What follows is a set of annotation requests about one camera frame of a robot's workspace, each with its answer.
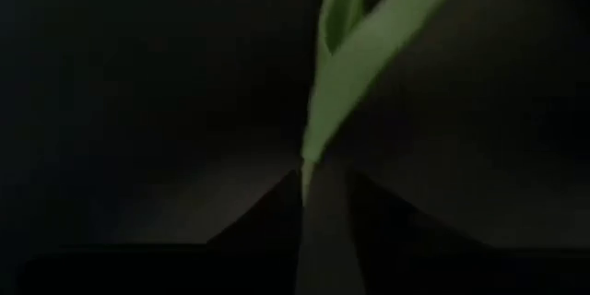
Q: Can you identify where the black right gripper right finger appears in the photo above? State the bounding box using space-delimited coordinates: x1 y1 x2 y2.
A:
348 170 590 295

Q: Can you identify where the yellow tulip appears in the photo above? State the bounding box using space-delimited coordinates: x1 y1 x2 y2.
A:
299 0 478 204

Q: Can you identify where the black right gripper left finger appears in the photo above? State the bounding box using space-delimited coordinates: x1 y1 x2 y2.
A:
18 169 303 295

